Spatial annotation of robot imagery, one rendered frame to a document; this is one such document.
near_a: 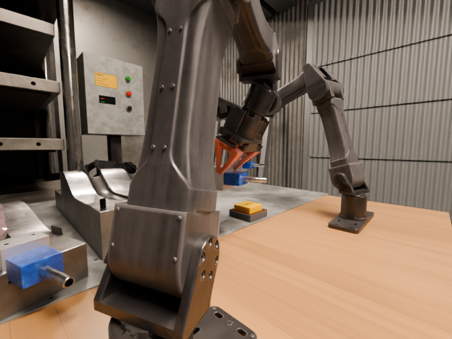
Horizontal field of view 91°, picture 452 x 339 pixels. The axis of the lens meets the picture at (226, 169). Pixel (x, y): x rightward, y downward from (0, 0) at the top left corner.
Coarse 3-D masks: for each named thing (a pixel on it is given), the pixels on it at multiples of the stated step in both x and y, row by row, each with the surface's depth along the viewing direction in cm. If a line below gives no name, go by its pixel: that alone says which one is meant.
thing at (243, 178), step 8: (232, 168) 53; (216, 176) 51; (224, 176) 50; (232, 176) 49; (240, 176) 48; (248, 176) 49; (216, 184) 51; (224, 184) 50; (232, 184) 49; (240, 184) 49
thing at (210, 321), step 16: (112, 320) 17; (208, 320) 25; (224, 320) 25; (112, 336) 15; (128, 336) 15; (144, 336) 15; (192, 336) 18; (208, 336) 23; (224, 336) 23; (240, 336) 23; (256, 336) 23
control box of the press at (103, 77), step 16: (80, 64) 112; (96, 64) 112; (112, 64) 117; (128, 64) 123; (80, 80) 115; (96, 80) 113; (112, 80) 118; (128, 80) 122; (80, 96) 117; (96, 96) 113; (112, 96) 119; (128, 96) 124; (80, 112) 119; (96, 112) 114; (112, 112) 119; (128, 112) 125; (96, 128) 114; (112, 128) 120; (128, 128) 126; (144, 128) 132; (112, 144) 125; (112, 160) 126
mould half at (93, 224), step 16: (64, 176) 60; (80, 176) 61; (112, 176) 66; (128, 176) 68; (64, 192) 62; (80, 192) 55; (64, 208) 64; (80, 208) 49; (96, 208) 41; (112, 208) 41; (80, 224) 50; (96, 224) 41; (96, 240) 41
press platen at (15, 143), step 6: (0, 138) 86; (6, 138) 87; (12, 138) 88; (18, 138) 90; (24, 138) 91; (30, 138) 92; (0, 144) 88; (6, 144) 87; (12, 144) 88; (18, 144) 90; (24, 144) 91; (30, 144) 92; (36, 144) 96; (42, 144) 95; (48, 144) 96; (54, 144) 98; (60, 144) 99; (0, 150) 86; (6, 150) 87
